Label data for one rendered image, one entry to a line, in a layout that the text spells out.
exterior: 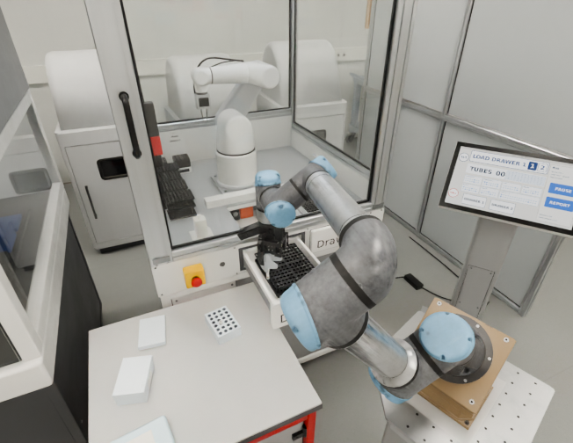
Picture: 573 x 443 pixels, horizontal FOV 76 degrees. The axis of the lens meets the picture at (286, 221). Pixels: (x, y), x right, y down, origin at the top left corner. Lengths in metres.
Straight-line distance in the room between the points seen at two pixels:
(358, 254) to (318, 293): 0.09
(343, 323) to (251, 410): 0.60
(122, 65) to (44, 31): 3.22
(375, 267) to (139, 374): 0.85
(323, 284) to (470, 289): 1.58
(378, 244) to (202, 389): 0.78
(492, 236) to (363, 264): 1.39
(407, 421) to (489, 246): 1.05
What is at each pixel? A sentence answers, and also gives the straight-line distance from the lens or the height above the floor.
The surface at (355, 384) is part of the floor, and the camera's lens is 2.17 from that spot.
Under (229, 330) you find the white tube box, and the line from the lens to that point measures 1.31.
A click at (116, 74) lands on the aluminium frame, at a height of 1.59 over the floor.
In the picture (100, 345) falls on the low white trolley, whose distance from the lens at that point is 1.45.
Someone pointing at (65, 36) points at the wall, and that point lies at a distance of 4.32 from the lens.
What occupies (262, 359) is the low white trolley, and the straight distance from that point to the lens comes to 1.27.
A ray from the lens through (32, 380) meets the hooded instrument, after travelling 1.32.
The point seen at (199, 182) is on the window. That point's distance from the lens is 1.27.
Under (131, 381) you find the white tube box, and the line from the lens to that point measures 1.24.
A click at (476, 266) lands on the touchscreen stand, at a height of 0.62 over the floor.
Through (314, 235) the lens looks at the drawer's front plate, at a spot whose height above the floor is 0.91.
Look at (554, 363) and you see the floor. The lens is 2.68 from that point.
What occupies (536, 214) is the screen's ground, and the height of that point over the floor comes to 1.00.
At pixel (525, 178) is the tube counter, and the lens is 1.84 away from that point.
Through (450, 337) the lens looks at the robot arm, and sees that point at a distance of 0.97.
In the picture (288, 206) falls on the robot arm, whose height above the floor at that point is 1.31.
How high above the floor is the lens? 1.77
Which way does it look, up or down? 32 degrees down
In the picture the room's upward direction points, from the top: straight up
